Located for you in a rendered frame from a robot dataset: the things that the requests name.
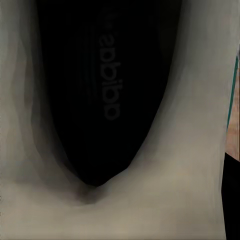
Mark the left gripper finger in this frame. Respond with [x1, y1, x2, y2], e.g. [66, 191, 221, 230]
[221, 153, 240, 240]

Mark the gym shoe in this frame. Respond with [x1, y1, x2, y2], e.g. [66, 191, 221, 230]
[0, 0, 240, 240]

